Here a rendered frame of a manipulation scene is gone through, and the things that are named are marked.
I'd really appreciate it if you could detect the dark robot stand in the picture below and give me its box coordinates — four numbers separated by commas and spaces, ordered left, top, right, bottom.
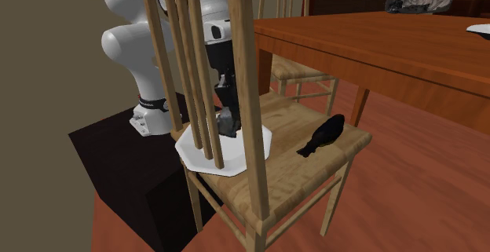
68, 93, 225, 252

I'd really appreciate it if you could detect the black bird figure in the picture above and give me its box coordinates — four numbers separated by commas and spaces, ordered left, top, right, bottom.
296, 113, 346, 159

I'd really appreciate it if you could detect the light wooden slat-back chair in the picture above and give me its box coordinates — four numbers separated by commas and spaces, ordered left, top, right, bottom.
137, 0, 374, 252
257, 0, 340, 117

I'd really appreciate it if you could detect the white dish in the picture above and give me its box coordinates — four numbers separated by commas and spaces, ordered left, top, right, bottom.
466, 24, 490, 41

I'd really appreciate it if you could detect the grey lumpy object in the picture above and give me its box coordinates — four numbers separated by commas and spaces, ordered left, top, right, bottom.
216, 107, 243, 138

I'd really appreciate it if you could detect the reddish brown wooden table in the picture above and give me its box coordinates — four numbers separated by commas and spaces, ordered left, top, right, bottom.
253, 11, 490, 137

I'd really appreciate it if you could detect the white octagonal plate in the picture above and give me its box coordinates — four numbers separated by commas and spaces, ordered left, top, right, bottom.
174, 122, 274, 178

